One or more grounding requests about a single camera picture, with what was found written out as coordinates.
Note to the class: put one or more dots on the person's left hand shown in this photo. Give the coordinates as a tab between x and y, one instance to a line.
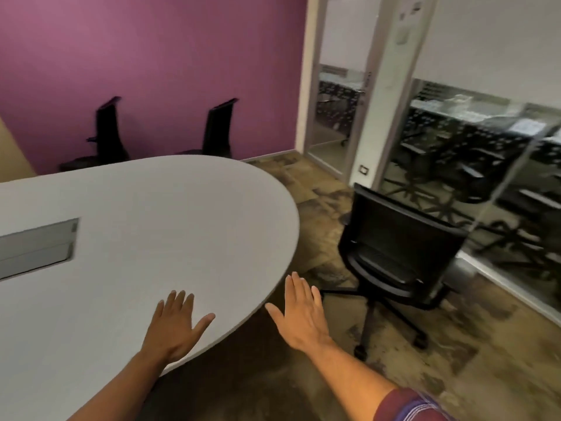
172	333

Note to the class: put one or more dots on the person's right hand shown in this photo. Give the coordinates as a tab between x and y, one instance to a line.
304	322

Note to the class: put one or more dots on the person's left thumb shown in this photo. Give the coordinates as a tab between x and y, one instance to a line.
204	325

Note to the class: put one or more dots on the person's left middle finger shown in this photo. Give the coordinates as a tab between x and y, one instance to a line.
179	303

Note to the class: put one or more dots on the person's right thumb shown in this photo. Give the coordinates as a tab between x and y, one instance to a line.
275	316

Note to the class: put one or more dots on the person's left little finger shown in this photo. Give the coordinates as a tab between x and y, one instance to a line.
157	311

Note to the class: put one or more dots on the person's right middle finger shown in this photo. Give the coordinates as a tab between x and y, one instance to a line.
297	289

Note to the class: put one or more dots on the person's right little finger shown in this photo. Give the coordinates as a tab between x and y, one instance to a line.
317	298

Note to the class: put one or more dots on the person's right forearm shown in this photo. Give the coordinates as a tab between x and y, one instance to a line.
350	379

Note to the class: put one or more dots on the person's left forearm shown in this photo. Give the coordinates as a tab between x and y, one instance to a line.
120	390

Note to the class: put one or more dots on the black mesh office chair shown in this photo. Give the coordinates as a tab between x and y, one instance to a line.
394	241

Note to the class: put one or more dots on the maroon plaid shirt sleeve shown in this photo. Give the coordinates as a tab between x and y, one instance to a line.
410	407

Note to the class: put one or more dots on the black high-back office chair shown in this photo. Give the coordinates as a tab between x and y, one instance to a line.
218	129
107	135

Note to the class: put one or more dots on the row of black office chairs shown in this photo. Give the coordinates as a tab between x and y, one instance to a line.
482	170

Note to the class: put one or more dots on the white pillar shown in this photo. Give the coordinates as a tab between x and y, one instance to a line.
385	96

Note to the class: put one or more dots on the long white office desk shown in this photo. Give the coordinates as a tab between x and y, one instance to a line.
477	113

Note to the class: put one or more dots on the glass door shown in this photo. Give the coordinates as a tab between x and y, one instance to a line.
342	48

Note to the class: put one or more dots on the white wall socket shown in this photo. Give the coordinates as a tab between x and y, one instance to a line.
363	170

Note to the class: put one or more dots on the glass partition wall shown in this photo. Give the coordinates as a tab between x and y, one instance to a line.
491	48

